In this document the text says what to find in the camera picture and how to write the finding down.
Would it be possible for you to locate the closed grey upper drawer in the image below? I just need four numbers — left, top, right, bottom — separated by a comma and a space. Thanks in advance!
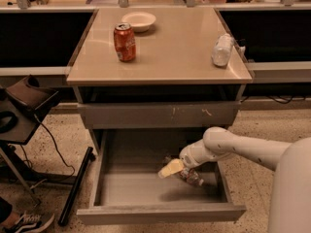
78, 101, 240, 129

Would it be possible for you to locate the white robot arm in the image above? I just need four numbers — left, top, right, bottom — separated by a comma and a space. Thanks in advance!
158, 127, 311, 233

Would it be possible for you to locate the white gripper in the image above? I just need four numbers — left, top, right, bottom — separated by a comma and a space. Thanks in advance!
158, 140, 223, 179

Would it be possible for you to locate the black white sneaker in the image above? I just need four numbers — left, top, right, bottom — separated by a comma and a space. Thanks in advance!
1, 212, 54, 233

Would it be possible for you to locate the black VR headset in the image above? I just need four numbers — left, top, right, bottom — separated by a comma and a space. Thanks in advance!
5, 75, 60, 119

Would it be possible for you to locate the orange soda can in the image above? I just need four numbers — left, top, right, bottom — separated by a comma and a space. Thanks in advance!
114, 22, 136, 62

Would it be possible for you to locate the black table leg bar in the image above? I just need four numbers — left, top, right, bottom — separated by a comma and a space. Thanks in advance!
57, 147, 95, 227

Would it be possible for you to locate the black cable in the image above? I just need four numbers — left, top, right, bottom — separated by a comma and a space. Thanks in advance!
18, 114, 76, 183

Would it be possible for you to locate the clear plastic water bottle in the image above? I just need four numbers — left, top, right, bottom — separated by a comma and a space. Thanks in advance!
165, 157, 204, 186

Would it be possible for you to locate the open grey middle drawer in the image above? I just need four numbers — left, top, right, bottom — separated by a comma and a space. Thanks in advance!
77, 128, 246, 225

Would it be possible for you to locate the grey drawer cabinet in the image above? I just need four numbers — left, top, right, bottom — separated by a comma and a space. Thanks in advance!
67, 6, 253, 147

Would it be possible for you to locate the white crumpled plastic bottle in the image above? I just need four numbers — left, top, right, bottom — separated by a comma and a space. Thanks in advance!
212, 33, 233, 67

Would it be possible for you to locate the white bowl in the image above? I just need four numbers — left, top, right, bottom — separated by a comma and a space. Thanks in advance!
121, 12, 156, 33

